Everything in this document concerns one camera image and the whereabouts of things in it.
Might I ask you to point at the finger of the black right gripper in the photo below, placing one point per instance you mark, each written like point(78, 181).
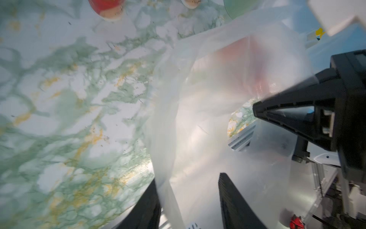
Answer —
point(307, 110)

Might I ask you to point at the green straw holder cup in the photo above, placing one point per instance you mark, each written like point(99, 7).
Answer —
point(236, 8)

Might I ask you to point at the red cup black lid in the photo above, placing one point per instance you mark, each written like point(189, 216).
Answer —
point(110, 10)
point(191, 4)

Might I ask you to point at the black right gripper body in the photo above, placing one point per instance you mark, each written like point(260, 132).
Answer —
point(350, 120)

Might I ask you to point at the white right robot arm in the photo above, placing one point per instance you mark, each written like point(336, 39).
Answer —
point(353, 193)

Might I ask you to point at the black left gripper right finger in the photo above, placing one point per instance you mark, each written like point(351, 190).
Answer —
point(236, 213)

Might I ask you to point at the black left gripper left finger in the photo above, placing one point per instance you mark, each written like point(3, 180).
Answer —
point(146, 213)

